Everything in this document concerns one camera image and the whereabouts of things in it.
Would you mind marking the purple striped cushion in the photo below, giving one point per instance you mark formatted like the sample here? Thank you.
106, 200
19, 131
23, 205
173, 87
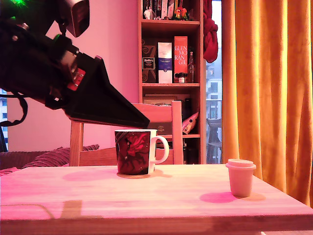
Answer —
53, 156

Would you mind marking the dark flat box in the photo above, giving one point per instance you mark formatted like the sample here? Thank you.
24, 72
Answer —
161, 129

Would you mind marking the wooden bookshelf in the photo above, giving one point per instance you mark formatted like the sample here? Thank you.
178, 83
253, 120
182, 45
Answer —
170, 22

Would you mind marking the colourful figurine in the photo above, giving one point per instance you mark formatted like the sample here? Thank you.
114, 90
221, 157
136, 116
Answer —
180, 14

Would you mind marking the pink cloth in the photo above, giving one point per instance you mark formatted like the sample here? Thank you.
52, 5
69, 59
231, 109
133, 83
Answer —
6, 171

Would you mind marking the dark tall bottle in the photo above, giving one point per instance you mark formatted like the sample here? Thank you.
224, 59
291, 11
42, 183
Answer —
187, 107

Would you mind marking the black stand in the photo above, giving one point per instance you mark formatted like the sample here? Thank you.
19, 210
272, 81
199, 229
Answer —
2, 144

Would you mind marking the red lettered bottle box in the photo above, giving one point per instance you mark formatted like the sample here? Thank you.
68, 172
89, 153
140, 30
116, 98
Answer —
181, 56

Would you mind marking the grey outdoor chair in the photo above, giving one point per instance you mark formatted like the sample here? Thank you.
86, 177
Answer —
215, 139

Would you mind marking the black book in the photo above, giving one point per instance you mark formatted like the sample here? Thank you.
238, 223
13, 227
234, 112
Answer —
156, 7

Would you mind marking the small dark-capped bottle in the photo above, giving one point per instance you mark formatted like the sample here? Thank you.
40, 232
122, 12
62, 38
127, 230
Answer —
180, 78
185, 78

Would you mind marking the red hanging cloth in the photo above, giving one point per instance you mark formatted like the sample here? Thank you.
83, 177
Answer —
209, 41

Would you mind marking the red floral print mug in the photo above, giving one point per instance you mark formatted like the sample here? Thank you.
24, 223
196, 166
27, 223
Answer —
132, 154

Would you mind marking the pink patterned bag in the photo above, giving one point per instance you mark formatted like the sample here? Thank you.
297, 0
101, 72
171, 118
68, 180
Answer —
189, 123

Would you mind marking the dark patterned bottle box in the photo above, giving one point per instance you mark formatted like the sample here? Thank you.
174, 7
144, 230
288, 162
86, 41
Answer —
148, 63

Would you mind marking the dark red sofa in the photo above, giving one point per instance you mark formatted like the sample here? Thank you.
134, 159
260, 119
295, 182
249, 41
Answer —
14, 159

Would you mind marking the orange curtain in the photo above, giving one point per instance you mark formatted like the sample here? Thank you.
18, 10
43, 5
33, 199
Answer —
269, 98

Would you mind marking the clear glass bottle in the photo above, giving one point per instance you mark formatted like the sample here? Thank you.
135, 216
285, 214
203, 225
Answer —
191, 71

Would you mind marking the pale grey camera box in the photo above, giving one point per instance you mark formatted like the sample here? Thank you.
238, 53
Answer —
78, 17

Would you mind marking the white and blue box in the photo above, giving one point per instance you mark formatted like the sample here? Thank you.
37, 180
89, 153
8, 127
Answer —
164, 63

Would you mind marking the wooden chair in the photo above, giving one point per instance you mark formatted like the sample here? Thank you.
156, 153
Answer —
177, 134

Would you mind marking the white book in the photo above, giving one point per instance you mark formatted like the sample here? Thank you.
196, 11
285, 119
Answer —
164, 8

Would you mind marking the white coffee capsule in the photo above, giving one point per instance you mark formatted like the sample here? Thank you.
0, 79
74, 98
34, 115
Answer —
240, 181

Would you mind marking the white figurine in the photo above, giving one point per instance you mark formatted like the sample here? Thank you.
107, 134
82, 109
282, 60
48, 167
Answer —
148, 13

